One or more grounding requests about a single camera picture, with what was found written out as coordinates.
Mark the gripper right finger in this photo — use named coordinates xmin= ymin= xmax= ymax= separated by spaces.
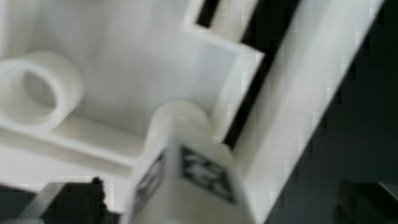
xmin=332 ymin=180 xmax=398 ymax=224

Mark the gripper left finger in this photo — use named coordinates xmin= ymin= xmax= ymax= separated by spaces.
xmin=14 ymin=176 xmax=113 ymax=224

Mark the white chair leg with tag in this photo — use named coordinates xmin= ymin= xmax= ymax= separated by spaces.
xmin=117 ymin=100 xmax=254 ymax=224

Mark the white chair seat plate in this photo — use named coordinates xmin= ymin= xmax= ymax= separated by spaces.
xmin=0 ymin=0 xmax=262 ymax=168

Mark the white U-shaped fence rail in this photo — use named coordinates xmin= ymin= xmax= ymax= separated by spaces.
xmin=232 ymin=0 xmax=385 ymax=224

